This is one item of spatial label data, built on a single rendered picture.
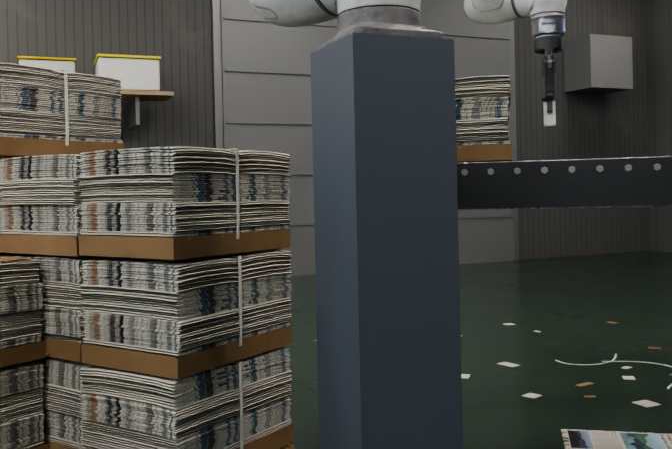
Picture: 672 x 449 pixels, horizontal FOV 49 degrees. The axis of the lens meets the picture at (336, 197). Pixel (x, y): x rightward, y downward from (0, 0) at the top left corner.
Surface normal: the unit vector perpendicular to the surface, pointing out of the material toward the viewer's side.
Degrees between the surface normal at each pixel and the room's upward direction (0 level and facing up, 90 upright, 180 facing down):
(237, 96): 90
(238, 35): 90
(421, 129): 90
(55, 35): 90
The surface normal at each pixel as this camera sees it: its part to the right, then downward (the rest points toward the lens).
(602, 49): 0.39, 0.00
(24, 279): 0.83, -0.02
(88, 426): -0.55, 0.01
